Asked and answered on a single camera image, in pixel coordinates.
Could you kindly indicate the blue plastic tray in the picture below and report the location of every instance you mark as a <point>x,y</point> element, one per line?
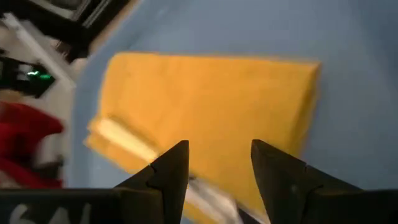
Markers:
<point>342,93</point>

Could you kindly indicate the red plastic object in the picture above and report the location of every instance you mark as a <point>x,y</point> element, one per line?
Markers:
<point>21,133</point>

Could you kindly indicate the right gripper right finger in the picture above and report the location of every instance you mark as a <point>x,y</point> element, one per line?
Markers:
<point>286,180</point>

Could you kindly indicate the yellow cloth napkin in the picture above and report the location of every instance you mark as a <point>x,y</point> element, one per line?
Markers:
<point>211,102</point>

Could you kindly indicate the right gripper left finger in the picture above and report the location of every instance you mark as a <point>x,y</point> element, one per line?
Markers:
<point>169,174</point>

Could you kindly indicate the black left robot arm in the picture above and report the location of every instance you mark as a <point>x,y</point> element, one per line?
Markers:
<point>18,77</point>

